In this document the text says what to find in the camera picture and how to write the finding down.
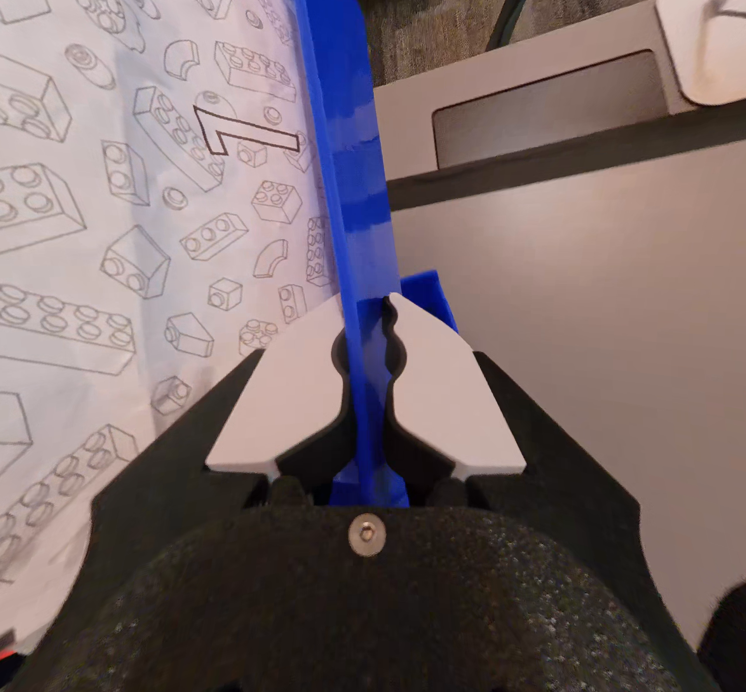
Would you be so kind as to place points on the large printed paper bag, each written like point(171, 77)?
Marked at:
point(145, 208)

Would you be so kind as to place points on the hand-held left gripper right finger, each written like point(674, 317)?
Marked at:
point(454, 412)

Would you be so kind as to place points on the blue plastic object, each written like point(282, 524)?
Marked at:
point(344, 121)

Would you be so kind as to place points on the white desk lamp stand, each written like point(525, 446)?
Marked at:
point(711, 51)

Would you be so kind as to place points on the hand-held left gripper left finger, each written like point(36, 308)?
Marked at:
point(285, 406)

